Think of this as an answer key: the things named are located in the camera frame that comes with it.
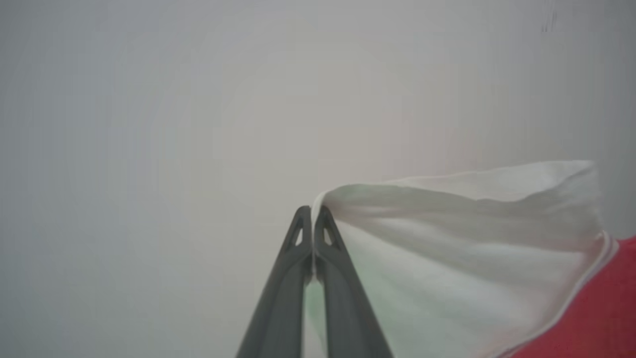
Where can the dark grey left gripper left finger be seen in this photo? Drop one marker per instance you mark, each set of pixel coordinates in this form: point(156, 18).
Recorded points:
point(283, 298)

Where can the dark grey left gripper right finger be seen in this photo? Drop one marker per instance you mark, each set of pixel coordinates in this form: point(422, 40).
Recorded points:
point(348, 308)

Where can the red basketball jersey white trim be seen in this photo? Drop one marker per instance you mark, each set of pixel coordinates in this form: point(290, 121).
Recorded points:
point(447, 258)

